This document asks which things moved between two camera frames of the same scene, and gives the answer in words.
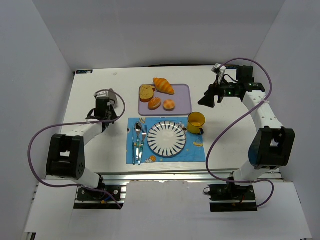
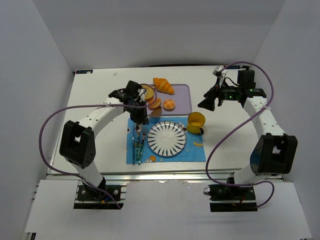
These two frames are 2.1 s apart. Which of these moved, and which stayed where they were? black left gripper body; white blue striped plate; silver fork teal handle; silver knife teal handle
Moved: black left gripper body
Stayed: silver fork teal handle; silver knife teal handle; white blue striped plate
